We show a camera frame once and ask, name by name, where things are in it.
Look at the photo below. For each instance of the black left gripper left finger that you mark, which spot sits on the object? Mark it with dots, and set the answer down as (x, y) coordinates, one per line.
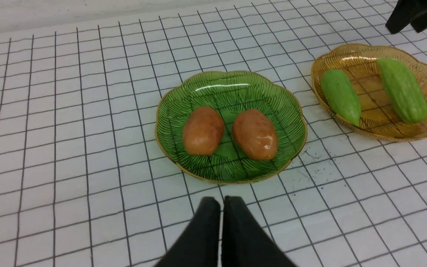
(198, 244)

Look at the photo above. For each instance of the green cucumber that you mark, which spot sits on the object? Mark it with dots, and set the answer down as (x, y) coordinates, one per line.
(403, 90)
(341, 96)

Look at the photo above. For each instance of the amber transparent scalloped plate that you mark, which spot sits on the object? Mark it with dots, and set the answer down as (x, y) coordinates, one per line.
(378, 120)

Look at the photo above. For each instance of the brown potato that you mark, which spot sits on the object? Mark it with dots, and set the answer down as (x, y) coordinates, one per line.
(203, 131)
(256, 135)

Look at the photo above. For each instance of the green transparent scalloped plate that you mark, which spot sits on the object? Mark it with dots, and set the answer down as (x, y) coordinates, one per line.
(229, 94)

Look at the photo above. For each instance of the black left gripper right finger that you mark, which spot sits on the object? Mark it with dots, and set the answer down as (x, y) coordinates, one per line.
(244, 242)

